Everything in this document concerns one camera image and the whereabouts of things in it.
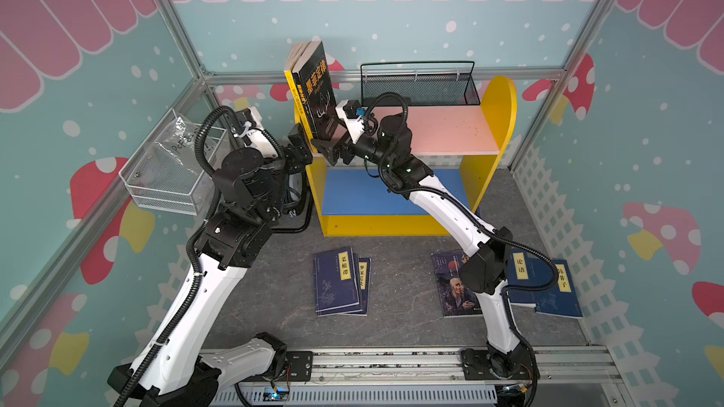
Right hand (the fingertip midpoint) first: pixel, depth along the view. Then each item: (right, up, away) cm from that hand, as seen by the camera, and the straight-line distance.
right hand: (324, 128), depth 69 cm
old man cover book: (+37, -48, +16) cm, 63 cm away
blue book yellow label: (+61, -40, +20) cm, 76 cm away
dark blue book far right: (+69, -48, +16) cm, 86 cm away
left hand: (-6, -4, -12) cm, 14 cm away
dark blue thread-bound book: (0, -43, +17) cm, 46 cm away
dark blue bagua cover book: (+9, -43, +20) cm, 48 cm away
